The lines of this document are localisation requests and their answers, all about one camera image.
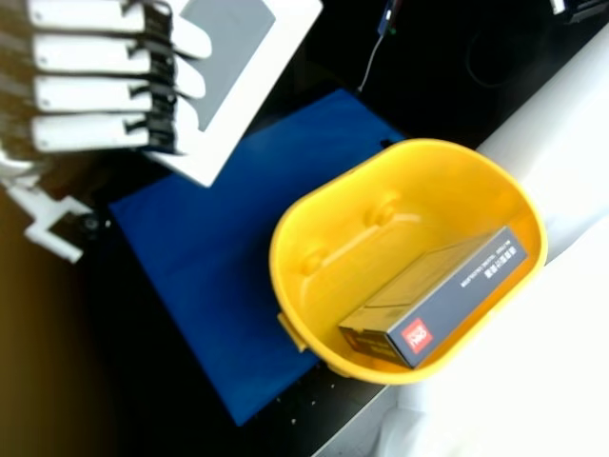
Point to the white box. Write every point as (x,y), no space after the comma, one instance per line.
(247,71)

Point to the dark calculator box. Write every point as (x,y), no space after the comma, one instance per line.
(452,304)

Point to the blue mat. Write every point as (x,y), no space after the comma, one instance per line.
(214,266)

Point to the small blue connector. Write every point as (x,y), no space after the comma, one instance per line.
(387,16)

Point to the yellow plastic bucket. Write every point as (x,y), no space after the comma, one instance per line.
(361,266)

